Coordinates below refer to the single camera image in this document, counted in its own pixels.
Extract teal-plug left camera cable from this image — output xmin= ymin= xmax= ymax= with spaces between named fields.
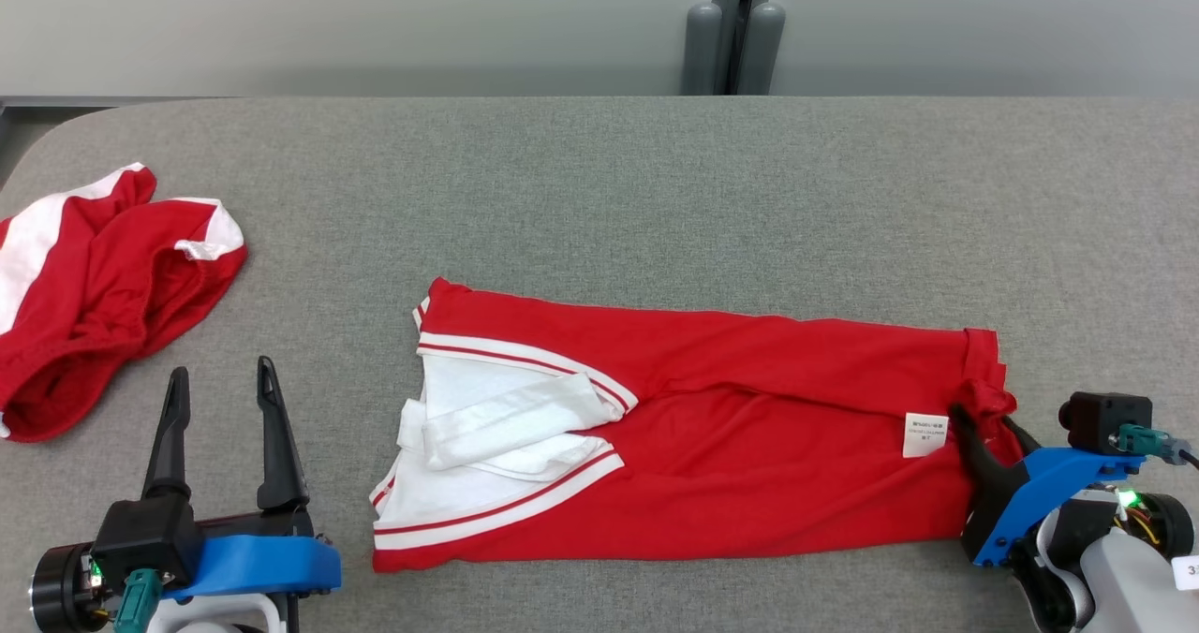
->
xmin=114 ymin=567 xmax=162 ymax=633

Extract blue left camera mount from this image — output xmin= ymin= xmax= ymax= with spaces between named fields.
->
xmin=164 ymin=535 xmax=343 ymax=601

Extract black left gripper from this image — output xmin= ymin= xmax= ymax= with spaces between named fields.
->
xmin=30 ymin=356 xmax=321 ymax=632

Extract teal-plug right camera cable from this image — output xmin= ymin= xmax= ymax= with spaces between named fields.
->
xmin=1117 ymin=424 xmax=1199 ymax=470

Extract red shorts with white stripe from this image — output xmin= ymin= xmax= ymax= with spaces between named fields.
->
xmin=0 ymin=162 xmax=249 ymax=444

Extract grey partition post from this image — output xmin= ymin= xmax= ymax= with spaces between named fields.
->
xmin=682 ymin=0 xmax=786 ymax=97

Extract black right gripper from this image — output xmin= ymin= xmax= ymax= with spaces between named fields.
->
xmin=948 ymin=405 xmax=1196 ymax=570

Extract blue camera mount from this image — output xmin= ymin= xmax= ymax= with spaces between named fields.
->
xmin=972 ymin=446 xmax=1146 ymax=567
xmin=164 ymin=535 xmax=343 ymax=601

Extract blue right camera mount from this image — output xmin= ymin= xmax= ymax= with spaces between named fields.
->
xmin=972 ymin=446 xmax=1146 ymax=567

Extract teal-plug camera cable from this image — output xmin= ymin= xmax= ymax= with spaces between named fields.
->
xmin=114 ymin=567 xmax=162 ymax=633
xmin=1117 ymin=424 xmax=1199 ymax=470

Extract red shirt with white sleeves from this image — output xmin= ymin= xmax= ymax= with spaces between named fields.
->
xmin=370 ymin=277 xmax=1022 ymax=575

